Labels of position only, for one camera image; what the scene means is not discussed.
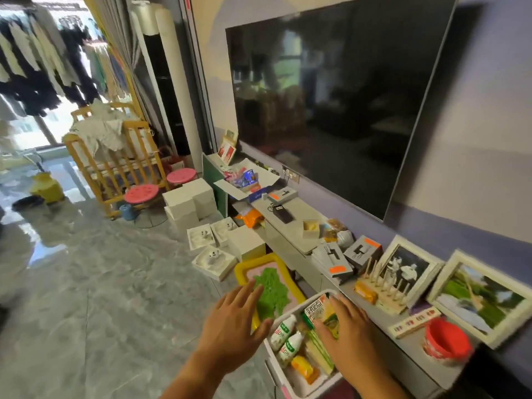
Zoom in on person's right hand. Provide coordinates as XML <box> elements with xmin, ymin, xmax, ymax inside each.
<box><xmin>314</xmin><ymin>293</ymin><xmax>391</xmax><ymax>387</ymax></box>

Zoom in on person's left hand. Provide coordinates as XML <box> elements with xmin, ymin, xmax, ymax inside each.
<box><xmin>195</xmin><ymin>279</ymin><xmax>275</xmax><ymax>374</ymax></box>

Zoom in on orange green snack bag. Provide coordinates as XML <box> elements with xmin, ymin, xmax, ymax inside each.
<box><xmin>302</xmin><ymin>294</ymin><xmax>340</xmax><ymax>339</ymax></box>

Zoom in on person's left forearm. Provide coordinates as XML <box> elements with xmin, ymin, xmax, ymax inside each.
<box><xmin>160</xmin><ymin>352</ymin><xmax>227</xmax><ymax>399</ymax></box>

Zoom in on person's right forearm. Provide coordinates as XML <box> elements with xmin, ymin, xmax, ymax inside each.
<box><xmin>357</xmin><ymin>369</ymin><xmax>412</xmax><ymax>399</ymax></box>

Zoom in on white plastic crate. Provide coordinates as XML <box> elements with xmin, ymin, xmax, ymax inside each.
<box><xmin>262</xmin><ymin>288</ymin><xmax>346</xmax><ymax>399</ymax></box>

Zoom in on yellow play tray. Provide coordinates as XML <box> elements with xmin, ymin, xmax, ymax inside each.
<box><xmin>234</xmin><ymin>252</ymin><xmax>307</xmax><ymax>332</ymax></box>

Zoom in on cream strip coloured marks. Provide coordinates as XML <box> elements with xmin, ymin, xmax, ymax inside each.
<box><xmin>387</xmin><ymin>306</ymin><xmax>442</xmax><ymax>340</ymax></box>

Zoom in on wooden peg rack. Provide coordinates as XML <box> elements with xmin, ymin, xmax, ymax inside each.
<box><xmin>359</xmin><ymin>257</ymin><xmax>410</xmax><ymax>315</ymax></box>

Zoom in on white foam toy tray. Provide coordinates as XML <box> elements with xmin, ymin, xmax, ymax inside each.
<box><xmin>186</xmin><ymin>223</ymin><xmax>217</xmax><ymax>251</ymax></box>
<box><xmin>209</xmin><ymin>216</ymin><xmax>240</xmax><ymax>248</ymax></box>
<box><xmin>192</xmin><ymin>244</ymin><xmax>238</xmax><ymax>282</ymax></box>

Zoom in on red lid jar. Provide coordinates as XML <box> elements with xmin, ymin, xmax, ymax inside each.
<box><xmin>422</xmin><ymin>318</ymin><xmax>474</xmax><ymax>366</ymax></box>

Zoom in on grey box orange sticker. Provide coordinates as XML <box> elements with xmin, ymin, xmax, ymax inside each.
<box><xmin>310</xmin><ymin>241</ymin><xmax>355</xmax><ymax>285</ymax></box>
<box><xmin>342</xmin><ymin>234</ymin><xmax>383</xmax><ymax>270</ymax></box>
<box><xmin>265</xmin><ymin>186</ymin><xmax>299</xmax><ymax>206</ymax></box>

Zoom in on white square carton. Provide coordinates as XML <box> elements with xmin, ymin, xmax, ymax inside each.
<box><xmin>227</xmin><ymin>224</ymin><xmax>267</xmax><ymax>262</ymax></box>

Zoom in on white foam block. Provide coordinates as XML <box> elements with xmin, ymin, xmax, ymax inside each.
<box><xmin>162</xmin><ymin>187</ymin><xmax>198</xmax><ymax>221</ymax></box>
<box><xmin>182</xmin><ymin>177</ymin><xmax>218</xmax><ymax>220</ymax></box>
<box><xmin>164</xmin><ymin>205</ymin><xmax>200</xmax><ymax>232</ymax></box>

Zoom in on brown snack bag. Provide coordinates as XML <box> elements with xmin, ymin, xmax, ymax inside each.
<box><xmin>322</xmin><ymin>218</ymin><xmax>348</xmax><ymax>244</ymax></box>

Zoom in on black handheld device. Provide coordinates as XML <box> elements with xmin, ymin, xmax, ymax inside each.
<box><xmin>268</xmin><ymin>203</ymin><xmax>295</xmax><ymax>225</ymax></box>

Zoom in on open white flap carton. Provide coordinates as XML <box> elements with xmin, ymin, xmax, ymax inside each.
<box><xmin>214</xmin><ymin>157</ymin><xmax>282</xmax><ymax>202</ymax></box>

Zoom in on blue shiny packet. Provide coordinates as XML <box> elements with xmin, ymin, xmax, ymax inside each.
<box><xmin>234</xmin><ymin>169</ymin><xmax>257</xmax><ymax>188</ymax></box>

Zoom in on pink round stool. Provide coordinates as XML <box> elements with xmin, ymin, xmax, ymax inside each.
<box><xmin>119</xmin><ymin>183</ymin><xmax>160</xmax><ymax>222</ymax></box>
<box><xmin>166</xmin><ymin>168</ymin><xmax>197</xmax><ymax>186</ymax></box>

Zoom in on red white picture card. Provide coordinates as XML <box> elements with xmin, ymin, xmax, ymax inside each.
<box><xmin>217</xmin><ymin>136</ymin><xmax>238</xmax><ymax>166</ymax></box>

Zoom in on wooden baby crib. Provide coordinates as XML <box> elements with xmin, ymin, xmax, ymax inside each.
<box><xmin>62</xmin><ymin>101</ymin><xmax>171</xmax><ymax>219</ymax></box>

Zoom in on yellow mop bucket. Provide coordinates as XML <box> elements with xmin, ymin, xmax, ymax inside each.
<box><xmin>29</xmin><ymin>172</ymin><xmax>65</xmax><ymax>204</ymax></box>

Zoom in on white cloth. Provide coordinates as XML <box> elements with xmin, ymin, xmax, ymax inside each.
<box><xmin>68</xmin><ymin>99</ymin><xmax>138</xmax><ymax>162</ymax></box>

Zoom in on black flat television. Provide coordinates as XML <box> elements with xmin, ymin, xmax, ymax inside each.
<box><xmin>226</xmin><ymin>0</ymin><xmax>460</xmax><ymax>223</ymax></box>

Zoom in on white tower air conditioner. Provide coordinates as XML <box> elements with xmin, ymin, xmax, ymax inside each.
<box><xmin>129</xmin><ymin>0</ymin><xmax>204</xmax><ymax>173</ymax></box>

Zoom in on row of hanging clothes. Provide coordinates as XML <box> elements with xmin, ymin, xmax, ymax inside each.
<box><xmin>0</xmin><ymin>8</ymin><xmax>130</xmax><ymax>117</ymax></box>

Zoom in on grey curtain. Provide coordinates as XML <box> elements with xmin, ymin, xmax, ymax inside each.
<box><xmin>81</xmin><ymin>0</ymin><xmax>167</xmax><ymax>134</ymax></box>

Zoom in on black-white photo frame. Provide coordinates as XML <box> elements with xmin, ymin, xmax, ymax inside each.
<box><xmin>376</xmin><ymin>234</ymin><xmax>446</xmax><ymax>309</ymax></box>

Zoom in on landscape photo frame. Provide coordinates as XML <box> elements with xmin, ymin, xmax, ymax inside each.
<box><xmin>426</xmin><ymin>249</ymin><xmax>532</xmax><ymax>350</ymax></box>

